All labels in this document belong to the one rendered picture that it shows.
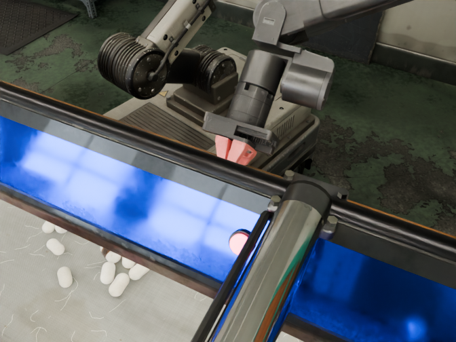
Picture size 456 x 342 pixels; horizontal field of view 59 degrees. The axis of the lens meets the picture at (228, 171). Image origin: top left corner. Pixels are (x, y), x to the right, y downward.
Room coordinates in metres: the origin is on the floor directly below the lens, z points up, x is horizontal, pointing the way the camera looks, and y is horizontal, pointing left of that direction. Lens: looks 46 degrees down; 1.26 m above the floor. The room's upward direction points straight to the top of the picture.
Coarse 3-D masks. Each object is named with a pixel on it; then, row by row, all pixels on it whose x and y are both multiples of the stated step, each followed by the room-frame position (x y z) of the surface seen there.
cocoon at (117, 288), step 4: (116, 276) 0.28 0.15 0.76; (120, 276) 0.28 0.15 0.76; (124, 276) 0.28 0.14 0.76; (128, 276) 0.28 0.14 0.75; (116, 280) 0.27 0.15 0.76; (120, 280) 0.27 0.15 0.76; (124, 280) 0.28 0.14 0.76; (128, 280) 0.28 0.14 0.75; (112, 284) 0.27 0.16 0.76; (116, 284) 0.27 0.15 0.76; (120, 284) 0.27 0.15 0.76; (124, 284) 0.27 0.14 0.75; (112, 288) 0.26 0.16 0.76; (116, 288) 0.26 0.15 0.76; (120, 288) 0.26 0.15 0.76; (124, 288) 0.27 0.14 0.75; (112, 292) 0.26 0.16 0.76; (116, 292) 0.26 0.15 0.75; (120, 292) 0.26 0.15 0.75; (116, 296) 0.26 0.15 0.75
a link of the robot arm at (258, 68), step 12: (252, 60) 0.50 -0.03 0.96; (264, 60) 0.50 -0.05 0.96; (276, 60) 0.50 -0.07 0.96; (288, 60) 0.50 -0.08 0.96; (252, 72) 0.49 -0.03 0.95; (264, 72) 0.48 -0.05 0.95; (276, 72) 0.49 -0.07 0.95; (252, 84) 0.48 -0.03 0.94; (264, 84) 0.47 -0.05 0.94; (276, 84) 0.48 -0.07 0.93
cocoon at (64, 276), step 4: (60, 268) 0.30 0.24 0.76; (64, 268) 0.29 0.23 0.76; (68, 268) 0.30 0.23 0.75; (60, 272) 0.29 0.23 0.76; (64, 272) 0.29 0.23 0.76; (68, 272) 0.29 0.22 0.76; (60, 276) 0.28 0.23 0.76; (64, 276) 0.28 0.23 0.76; (68, 276) 0.28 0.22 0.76; (60, 280) 0.28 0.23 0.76; (64, 280) 0.28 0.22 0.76; (68, 280) 0.28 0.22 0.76; (72, 280) 0.28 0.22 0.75; (60, 284) 0.27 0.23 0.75; (64, 284) 0.27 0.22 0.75; (68, 284) 0.27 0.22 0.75
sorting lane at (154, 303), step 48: (0, 240) 0.35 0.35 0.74; (0, 288) 0.27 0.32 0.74; (48, 288) 0.27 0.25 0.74; (96, 288) 0.27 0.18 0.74; (144, 288) 0.27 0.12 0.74; (0, 336) 0.21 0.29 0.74; (48, 336) 0.21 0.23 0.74; (96, 336) 0.21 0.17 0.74; (144, 336) 0.21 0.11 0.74; (192, 336) 0.21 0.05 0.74; (288, 336) 0.21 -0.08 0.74
